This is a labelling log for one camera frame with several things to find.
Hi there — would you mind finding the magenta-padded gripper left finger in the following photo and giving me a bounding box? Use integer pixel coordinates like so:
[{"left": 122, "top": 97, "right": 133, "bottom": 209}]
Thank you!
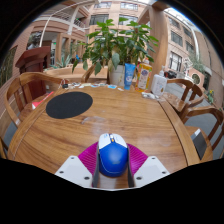
[{"left": 54, "top": 142, "right": 101, "bottom": 189}]

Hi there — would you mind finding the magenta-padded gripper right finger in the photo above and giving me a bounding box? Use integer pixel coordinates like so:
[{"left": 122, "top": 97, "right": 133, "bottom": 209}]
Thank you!
[{"left": 126, "top": 143, "right": 171, "bottom": 189}]

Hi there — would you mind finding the blue and white computer mouse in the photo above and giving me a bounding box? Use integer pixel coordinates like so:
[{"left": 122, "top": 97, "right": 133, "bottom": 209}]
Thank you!
[{"left": 97, "top": 132, "right": 130, "bottom": 178}]

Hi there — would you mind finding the black round mouse pad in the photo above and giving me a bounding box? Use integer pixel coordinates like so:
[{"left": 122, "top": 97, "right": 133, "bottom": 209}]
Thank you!
[{"left": 45, "top": 91, "right": 94, "bottom": 120}]

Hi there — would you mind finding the black notebook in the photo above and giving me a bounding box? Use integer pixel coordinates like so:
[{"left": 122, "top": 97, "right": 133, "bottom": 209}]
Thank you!
[{"left": 192, "top": 128, "right": 209, "bottom": 161}]

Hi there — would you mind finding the white plastic packet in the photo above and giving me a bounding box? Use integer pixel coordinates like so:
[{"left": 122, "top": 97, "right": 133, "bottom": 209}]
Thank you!
[{"left": 141, "top": 92, "right": 158, "bottom": 101}]

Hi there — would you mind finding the white pump bottle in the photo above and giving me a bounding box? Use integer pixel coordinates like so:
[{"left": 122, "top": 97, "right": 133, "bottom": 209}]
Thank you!
[{"left": 150, "top": 65, "right": 168, "bottom": 98}]

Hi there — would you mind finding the yellow liquid bottle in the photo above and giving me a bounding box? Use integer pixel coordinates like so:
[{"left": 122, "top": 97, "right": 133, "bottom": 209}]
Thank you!
[{"left": 135, "top": 59, "right": 153, "bottom": 93}]

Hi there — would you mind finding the blue squeeze tube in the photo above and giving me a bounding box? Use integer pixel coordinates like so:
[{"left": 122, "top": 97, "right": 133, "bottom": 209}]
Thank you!
[{"left": 123, "top": 63, "right": 137, "bottom": 91}]

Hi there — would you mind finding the wooden planter box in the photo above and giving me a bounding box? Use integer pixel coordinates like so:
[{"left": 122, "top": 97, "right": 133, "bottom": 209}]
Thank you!
[{"left": 44, "top": 64, "right": 88, "bottom": 83}]

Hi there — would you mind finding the spiky agave plant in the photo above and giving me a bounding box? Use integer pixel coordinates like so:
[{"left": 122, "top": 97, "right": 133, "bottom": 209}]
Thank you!
[{"left": 53, "top": 53, "right": 73, "bottom": 70}]

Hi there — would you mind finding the dark red wooden lectern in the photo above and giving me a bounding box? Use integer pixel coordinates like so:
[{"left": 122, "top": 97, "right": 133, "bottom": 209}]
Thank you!
[{"left": 14, "top": 45, "right": 52, "bottom": 102}]

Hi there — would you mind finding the green plant in white pot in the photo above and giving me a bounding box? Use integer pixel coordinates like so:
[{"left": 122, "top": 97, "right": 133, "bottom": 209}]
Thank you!
[{"left": 71, "top": 18, "right": 160, "bottom": 87}]

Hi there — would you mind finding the dark bust statue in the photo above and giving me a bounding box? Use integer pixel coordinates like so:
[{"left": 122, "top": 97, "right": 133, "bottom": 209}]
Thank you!
[{"left": 28, "top": 31, "right": 43, "bottom": 50}]

